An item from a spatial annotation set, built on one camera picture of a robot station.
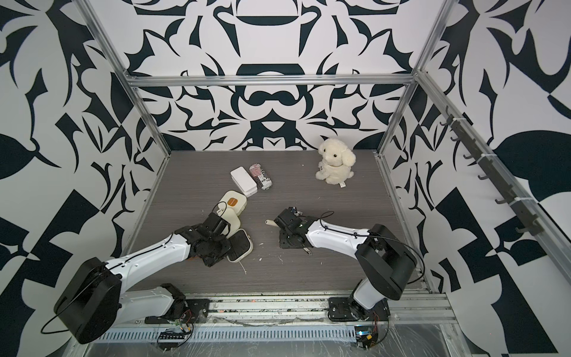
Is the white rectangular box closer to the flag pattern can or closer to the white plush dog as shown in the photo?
the flag pattern can

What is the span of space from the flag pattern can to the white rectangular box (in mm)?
24

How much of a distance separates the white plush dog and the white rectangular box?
32cm

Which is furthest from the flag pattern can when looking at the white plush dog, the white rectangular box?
the white plush dog

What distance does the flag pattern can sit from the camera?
1060 mm

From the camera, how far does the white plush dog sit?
0.96 metres

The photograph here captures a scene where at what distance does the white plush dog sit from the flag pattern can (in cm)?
25

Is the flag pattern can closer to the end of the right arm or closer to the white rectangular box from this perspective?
the white rectangular box

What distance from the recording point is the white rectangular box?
103cm
